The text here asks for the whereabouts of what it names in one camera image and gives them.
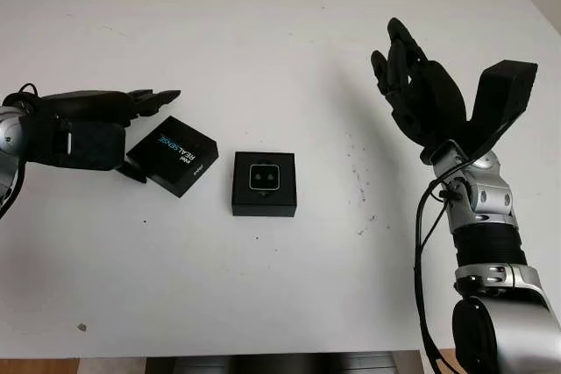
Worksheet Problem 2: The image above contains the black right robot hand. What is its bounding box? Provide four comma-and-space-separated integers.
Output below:
370, 18, 468, 150

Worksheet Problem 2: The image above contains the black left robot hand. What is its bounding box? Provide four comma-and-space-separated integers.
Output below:
37, 88, 181, 185

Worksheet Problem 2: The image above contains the black RealSense box lid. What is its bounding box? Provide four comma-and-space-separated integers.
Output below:
125, 116, 219, 199

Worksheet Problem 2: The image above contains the small silver depth camera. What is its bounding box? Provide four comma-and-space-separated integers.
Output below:
248, 164, 280, 191

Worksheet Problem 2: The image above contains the dark robot torso panel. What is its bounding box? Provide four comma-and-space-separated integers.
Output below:
111, 349, 424, 374

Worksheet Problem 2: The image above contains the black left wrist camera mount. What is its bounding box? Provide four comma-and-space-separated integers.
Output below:
21, 117, 128, 173

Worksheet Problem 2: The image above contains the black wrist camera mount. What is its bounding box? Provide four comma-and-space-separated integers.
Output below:
437, 60, 539, 160
21, 117, 128, 173

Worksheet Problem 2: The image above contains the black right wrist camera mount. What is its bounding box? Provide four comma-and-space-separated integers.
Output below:
437, 60, 539, 160

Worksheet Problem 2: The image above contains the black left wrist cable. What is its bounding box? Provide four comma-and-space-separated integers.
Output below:
0, 82, 41, 220

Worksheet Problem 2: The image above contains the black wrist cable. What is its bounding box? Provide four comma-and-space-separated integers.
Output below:
414, 172, 465, 374
0, 82, 41, 220

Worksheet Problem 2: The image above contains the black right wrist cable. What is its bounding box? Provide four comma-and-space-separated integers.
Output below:
414, 172, 465, 374

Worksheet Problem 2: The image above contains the black camera box base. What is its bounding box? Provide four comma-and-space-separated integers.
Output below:
231, 151, 298, 217

